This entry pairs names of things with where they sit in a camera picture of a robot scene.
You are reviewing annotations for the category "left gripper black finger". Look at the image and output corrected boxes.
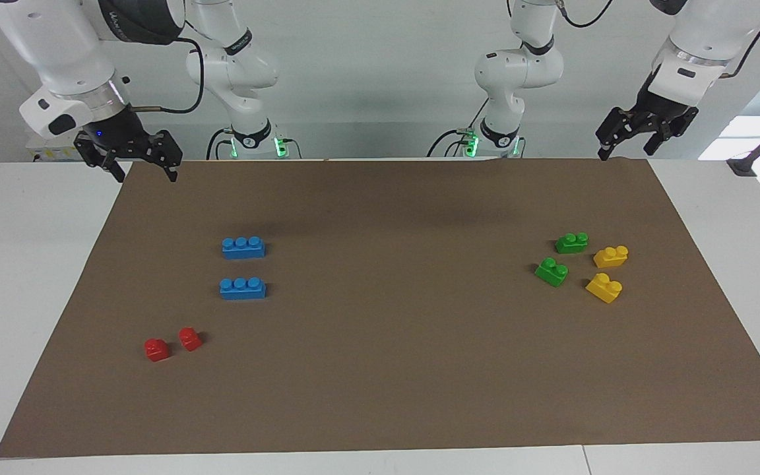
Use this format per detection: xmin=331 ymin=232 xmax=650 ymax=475
xmin=595 ymin=106 xmax=645 ymax=161
xmin=644 ymin=106 xmax=699 ymax=156

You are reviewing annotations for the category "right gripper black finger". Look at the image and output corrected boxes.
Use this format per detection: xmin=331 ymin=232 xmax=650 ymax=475
xmin=133 ymin=130 xmax=183 ymax=183
xmin=74 ymin=132 xmax=127 ymax=183

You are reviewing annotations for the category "blue three-stud toy brick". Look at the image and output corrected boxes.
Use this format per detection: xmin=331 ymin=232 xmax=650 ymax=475
xmin=222 ymin=236 xmax=267 ymax=259
xmin=219 ymin=277 xmax=267 ymax=301

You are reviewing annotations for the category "green two-stud toy brick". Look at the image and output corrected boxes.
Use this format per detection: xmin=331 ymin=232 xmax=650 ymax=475
xmin=534 ymin=257 xmax=569 ymax=288
xmin=554 ymin=232 xmax=589 ymax=255

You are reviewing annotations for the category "white box with yellow label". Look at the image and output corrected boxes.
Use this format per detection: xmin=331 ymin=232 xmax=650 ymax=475
xmin=26 ymin=134 xmax=85 ymax=162

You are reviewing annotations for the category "yellow two-stud toy brick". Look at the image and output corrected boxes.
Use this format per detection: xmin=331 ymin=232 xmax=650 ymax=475
xmin=585 ymin=272 xmax=623 ymax=304
xmin=593 ymin=245 xmax=629 ymax=269

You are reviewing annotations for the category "brown table mat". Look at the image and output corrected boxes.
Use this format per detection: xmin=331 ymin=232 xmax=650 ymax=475
xmin=0 ymin=157 xmax=760 ymax=459

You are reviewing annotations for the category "black right base cable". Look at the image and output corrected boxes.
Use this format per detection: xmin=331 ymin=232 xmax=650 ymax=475
xmin=206 ymin=129 xmax=232 ymax=160

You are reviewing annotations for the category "black base cable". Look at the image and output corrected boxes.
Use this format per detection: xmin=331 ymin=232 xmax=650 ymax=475
xmin=206 ymin=129 xmax=232 ymax=160
xmin=427 ymin=130 xmax=470 ymax=158

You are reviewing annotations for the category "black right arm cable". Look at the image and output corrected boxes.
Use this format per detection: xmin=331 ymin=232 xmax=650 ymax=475
xmin=126 ymin=36 xmax=206 ymax=115

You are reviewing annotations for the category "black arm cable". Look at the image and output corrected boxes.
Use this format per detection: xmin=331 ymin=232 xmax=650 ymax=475
xmin=555 ymin=0 xmax=760 ymax=77
xmin=126 ymin=36 xmax=206 ymax=115

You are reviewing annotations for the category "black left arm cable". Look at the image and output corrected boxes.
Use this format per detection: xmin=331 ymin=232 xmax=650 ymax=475
xmin=555 ymin=0 xmax=760 ymax=77

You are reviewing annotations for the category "black left base cable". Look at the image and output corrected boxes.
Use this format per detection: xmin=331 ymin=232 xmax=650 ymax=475
xmin=427 ymin=130 xmax=470 ymax=158

